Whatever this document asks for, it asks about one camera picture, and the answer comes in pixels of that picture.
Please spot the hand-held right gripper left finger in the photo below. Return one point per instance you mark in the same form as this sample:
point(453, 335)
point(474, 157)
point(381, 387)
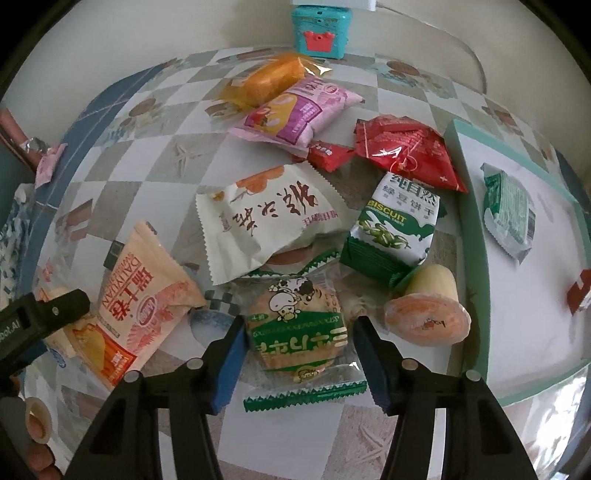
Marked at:
point(228, 369)

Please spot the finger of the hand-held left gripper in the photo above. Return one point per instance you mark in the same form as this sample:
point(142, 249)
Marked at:
point(55, 308)

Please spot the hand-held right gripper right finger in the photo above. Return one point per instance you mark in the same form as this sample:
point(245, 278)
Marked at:
point(374, 364)

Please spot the orange swiss roll packet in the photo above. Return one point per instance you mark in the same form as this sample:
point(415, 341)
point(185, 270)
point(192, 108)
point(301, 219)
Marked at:
point(134, 304)

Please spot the clear green-edged biscuit packet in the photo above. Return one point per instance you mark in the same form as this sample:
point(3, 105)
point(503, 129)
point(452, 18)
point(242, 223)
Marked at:
point(295, 323)

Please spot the green storage bin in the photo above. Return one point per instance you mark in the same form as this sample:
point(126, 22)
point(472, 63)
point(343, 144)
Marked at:
point(517, 314)

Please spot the pink swiss roll packet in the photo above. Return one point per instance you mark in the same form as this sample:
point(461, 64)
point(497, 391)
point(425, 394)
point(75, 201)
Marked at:
point(286, 115)

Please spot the jelly cup orange lid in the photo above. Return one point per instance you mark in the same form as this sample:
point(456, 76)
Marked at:
point(425, 318)

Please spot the blue white patterned cloth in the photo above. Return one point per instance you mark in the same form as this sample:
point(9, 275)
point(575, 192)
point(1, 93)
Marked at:
point(14, 221)

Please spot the green and white biscuit packet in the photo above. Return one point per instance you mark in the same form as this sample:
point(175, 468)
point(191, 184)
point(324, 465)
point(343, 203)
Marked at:
point(392, 226)

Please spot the small pink packet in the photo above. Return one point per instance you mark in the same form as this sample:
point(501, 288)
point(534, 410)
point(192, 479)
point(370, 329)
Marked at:
point(48, 164)

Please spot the white pastry packet orange print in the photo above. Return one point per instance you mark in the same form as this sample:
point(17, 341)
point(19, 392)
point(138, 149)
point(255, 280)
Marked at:
point(258, 217)

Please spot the checkered printed tablecloth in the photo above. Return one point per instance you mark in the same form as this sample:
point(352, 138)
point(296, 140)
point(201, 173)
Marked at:
point(161, 152)

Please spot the pale green biscuit packet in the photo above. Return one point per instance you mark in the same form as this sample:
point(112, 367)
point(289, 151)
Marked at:
point(508, 212)

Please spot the small red candy packet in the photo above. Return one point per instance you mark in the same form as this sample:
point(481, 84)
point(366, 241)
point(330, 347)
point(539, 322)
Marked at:
point(328, 154)

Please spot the red and white packet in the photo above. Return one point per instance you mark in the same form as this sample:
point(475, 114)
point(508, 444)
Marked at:
point(581, 295)

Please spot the large red snack packet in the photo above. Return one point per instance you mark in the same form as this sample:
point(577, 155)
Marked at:
point(406, 143)

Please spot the orange-wrapped cake packet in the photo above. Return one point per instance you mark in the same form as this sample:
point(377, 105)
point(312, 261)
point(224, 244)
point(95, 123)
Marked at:
point(268, 78)

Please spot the teal toy box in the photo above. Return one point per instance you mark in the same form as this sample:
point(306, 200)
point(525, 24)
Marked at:
point(321, 32)

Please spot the white power strip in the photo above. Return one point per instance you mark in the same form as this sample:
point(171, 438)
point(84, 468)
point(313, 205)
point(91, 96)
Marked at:
point(332, 3)

